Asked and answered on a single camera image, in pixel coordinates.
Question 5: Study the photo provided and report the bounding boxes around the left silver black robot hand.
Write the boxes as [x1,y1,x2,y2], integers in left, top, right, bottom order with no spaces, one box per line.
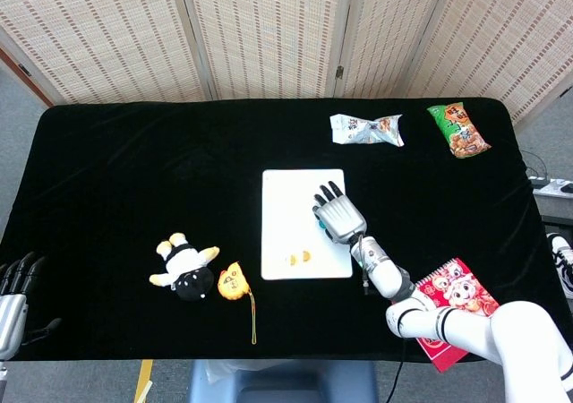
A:
[0,251,63,362]

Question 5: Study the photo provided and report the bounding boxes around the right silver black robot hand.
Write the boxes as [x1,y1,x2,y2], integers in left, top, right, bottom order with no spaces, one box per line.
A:
[312,180,368,245]

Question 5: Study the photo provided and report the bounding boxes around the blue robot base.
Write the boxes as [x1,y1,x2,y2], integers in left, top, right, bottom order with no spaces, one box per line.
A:
[187,358,380,403]

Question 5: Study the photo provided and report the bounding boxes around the white magnetic board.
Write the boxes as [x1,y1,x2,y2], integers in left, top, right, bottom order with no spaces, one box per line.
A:
[261,168,355,281]

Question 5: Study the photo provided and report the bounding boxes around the white crumpled snack bag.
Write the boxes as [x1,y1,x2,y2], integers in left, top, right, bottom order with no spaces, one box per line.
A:
[329,113,406,148]

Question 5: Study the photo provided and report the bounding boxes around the yellow tape measure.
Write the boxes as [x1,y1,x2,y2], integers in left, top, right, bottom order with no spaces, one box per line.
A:
[217,261,258,346]

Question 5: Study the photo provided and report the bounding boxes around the red spiral desk calendar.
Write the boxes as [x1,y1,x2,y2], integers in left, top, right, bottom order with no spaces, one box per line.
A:
[414,257,501,373]

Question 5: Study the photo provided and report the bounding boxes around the green snack bag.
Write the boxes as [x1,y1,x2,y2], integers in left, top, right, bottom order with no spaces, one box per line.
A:
[426,103,492,159]

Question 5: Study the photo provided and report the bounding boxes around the yellow flat strip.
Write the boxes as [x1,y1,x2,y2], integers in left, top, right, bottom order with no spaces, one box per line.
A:
[133,360,154,403]

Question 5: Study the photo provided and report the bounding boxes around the white black plush toy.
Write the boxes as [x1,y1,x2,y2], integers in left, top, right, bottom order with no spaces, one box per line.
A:
[149,232,221,303]

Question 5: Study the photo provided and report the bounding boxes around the black velvet tablecloth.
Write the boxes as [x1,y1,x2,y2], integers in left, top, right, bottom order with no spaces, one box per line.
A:
[0,97,545,363]

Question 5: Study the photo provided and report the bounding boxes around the clear plastic bag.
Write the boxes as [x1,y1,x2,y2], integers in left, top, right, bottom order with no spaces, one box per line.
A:
[204,360,269,386]

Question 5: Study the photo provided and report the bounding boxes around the bamboo folding screen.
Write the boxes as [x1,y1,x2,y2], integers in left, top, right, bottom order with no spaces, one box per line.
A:
[0,0,573,129]

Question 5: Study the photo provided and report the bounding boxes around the white power strip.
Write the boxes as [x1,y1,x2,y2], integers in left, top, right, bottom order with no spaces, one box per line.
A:
[527,176,573,200]

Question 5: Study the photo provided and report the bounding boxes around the black white sneaker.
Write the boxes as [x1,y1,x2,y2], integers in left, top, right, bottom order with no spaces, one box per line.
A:
[546,232,573,300]

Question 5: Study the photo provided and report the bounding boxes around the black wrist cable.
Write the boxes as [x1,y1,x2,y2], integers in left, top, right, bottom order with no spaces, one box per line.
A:
[356,236,372,296]

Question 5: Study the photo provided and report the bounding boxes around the thin black floor cable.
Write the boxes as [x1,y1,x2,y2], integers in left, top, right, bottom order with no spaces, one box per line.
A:
[521,150,552,180]

